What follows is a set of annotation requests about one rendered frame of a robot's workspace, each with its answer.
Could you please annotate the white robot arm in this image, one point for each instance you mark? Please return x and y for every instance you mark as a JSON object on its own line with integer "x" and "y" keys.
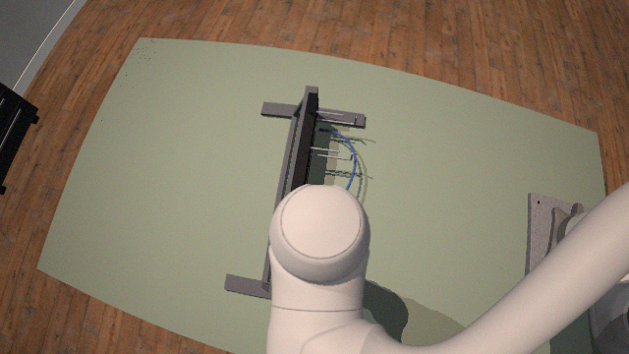
{"x": 320, "y": 236}

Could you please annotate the grey rack with patch panel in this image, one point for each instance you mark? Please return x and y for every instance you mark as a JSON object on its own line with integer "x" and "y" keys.
{"x": 300, "y": 165}

